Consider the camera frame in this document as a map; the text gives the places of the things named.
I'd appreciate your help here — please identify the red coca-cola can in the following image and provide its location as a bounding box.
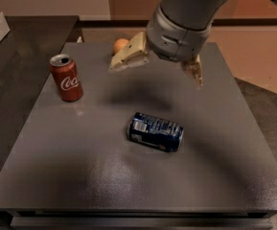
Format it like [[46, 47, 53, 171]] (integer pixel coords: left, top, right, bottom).
[[50, 54, 83, 102]]

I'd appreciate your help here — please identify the dark side table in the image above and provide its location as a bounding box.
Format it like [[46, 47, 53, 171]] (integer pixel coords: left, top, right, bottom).
[[0, 15, 79, 172]]

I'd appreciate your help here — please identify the orange fruit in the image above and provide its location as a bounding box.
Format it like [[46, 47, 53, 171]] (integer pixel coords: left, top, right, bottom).
[[113, 38, 128, 54]]

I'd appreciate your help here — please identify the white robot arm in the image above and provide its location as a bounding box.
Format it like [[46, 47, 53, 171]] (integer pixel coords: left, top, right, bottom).
[[108, 0, 229, 87]]

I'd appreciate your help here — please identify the blue pepsi can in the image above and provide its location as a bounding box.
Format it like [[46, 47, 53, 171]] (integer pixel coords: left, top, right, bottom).
[[127, 112, 184, 152]]

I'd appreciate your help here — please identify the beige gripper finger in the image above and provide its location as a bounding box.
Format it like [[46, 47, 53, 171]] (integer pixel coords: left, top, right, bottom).
[[108, 32, 150, 73], [181, 56, 203, 88]]

